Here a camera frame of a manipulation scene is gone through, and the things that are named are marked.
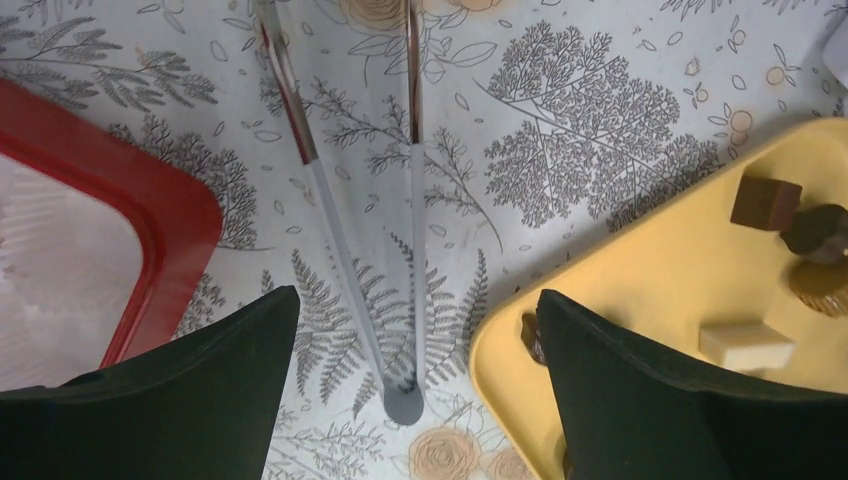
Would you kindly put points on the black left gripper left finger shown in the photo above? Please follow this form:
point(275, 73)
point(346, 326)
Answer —
point(202, 406)

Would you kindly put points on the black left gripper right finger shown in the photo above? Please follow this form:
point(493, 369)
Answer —
point(633, 408)

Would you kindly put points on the metal tongs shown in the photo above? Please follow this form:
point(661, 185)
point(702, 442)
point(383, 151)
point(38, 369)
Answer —
point(404, 406)

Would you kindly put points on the white chocolate block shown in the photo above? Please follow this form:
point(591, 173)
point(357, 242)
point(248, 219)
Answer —
point(745, 347)

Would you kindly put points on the brown cube chocolate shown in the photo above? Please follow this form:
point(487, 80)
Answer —
point(765, 204)

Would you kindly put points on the dark round chocolate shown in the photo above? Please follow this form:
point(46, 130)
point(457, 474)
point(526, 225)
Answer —
point(818, 234)

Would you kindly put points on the yellow tray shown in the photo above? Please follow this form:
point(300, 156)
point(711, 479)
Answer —
point(679, 268)

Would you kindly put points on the red box with liner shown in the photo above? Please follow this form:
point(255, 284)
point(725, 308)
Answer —
point(102, 244)

